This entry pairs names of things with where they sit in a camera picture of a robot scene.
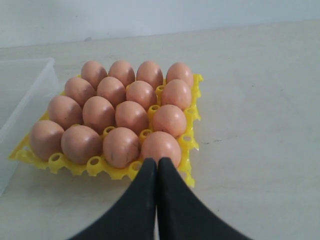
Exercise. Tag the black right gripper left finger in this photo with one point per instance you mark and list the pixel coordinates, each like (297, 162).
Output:
(132, 217)

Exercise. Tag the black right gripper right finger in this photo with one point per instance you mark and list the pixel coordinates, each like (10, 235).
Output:
(181, 215)

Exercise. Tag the brown egg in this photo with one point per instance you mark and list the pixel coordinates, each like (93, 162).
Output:
(112, 89)
(150, 72)
(123, 71)
(80, 143)
(93, 72)
(159, 145)
(79, 90)
(45, 139)
(181, 71)
(65, 111)
(170, 119)
(98, 113)
(131, 115)
(142, 93)
(121, 146)
(177, 93)

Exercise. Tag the clear plastic container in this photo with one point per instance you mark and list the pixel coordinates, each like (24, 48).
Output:
(26, 88)

